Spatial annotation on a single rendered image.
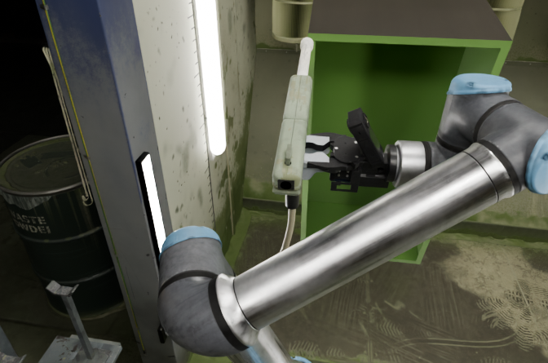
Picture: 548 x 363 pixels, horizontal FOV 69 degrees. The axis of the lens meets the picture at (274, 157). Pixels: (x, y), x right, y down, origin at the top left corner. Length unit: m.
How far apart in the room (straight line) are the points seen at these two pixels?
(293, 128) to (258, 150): 2.21
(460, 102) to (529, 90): 2.50
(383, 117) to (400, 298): 1.13
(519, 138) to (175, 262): 0.55
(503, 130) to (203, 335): 0.51
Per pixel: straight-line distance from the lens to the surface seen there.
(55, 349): 1.54
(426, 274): 2.74
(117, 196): 1.46
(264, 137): 2.92
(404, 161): 0.74
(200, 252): 0.72
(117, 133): 1.30
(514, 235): 3.19
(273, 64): 3.00
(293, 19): 2.58
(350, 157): 0.74
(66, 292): 1.23
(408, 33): 1.34
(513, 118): 0.66
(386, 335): 2.38
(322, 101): 1.85
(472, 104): 0.71
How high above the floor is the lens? 1.95
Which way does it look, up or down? 32 degrees down
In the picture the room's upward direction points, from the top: straight up
